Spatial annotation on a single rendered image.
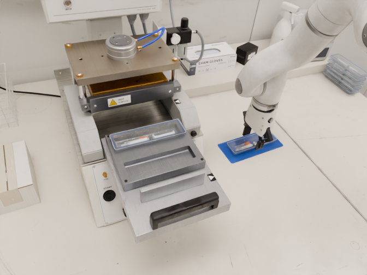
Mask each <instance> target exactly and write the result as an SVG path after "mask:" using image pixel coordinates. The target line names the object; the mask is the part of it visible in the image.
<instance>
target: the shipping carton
mask: <svg viewBox="0 0 367 275"><path fill-rule="evenodd" d="M38 203H40V197H39V192H38V187H37V181H36V177H35V172H34V167H33V163H32V159H31V156H30V153H29V150H28V148H27V145H26V142H25V140H23V141H19V142H15V143H10V144H6V145H1V146H0V215H2V214H5V213H9V212H12V211H16V210H19V209H22V208H25V207H28V206H32V205H35V204H38Z"/></svg>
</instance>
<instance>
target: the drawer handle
mask: <svg viewBox="0 0 367 275"><path fill-rule="evenodd" d="M218 203H219V195H218V194H217V193H216V192H212V193H208V194H205V195H202V196H199V197H197V198H194V199H190V200H187V201H184V202H181V203H179V204H176V205H172V206H169V207H166V208H163V209H161V210H158V211H154V212H152V213H151V214H150V225H151V227H152V230H156V229H158V224H159V223H162V222H166V221H168V220H171V219H174V218H177V217H180V216H183V215H185V214H188V213H191V212H194V211H197V210H200V209H202V208H206V207H209V206H211V207H212V208H213V209H215V208H218Z"/></svg>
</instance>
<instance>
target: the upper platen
mask: <svg viewBox="0 0 367 275"><path fill-rule="evenodd" d="M163 82H168V79H167V78H166V76H165V75H164V74H163V72H159V73H153V74H146V75H140V76H134V77H128V78H124V79H118V80H112V81H106V82H100V83H94V84H90V85H87V88H88V90H89V93H90V95H91V96H92V95H98V94H103V93H109V92H115V91H121V90H124V89H130V88H136V87H141V86H147V85H153V84H157V83H163Z"/></svg>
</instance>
